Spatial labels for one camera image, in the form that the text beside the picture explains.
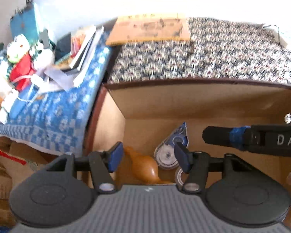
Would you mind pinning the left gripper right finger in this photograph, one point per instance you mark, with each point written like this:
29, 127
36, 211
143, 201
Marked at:
195, 165

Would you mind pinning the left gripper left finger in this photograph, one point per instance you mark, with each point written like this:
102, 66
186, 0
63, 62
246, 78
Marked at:
102, 164

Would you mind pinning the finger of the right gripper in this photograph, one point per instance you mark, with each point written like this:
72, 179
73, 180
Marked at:
225, 136

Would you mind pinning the small tape roll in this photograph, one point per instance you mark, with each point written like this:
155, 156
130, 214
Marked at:
180, 177

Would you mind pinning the orange gourd toy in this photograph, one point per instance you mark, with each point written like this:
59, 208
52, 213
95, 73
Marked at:
145, 168

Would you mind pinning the brown cardboard box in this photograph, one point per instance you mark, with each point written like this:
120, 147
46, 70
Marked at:
142, 114

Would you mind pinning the blue checkered cloth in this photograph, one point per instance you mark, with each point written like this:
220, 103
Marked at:
57, 123

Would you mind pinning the floral patterned tablecloth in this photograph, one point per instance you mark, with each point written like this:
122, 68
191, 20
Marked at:
217, 49

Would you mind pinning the red white package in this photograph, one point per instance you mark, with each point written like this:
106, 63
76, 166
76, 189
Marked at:
13, 158

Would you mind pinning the stack of books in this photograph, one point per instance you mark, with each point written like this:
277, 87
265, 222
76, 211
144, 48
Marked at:
71, 73

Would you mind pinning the white panda plush toy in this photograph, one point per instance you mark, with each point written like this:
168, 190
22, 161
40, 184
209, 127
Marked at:
41, 58

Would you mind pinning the green frog plush toy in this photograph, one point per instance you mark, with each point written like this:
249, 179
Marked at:
22, 67

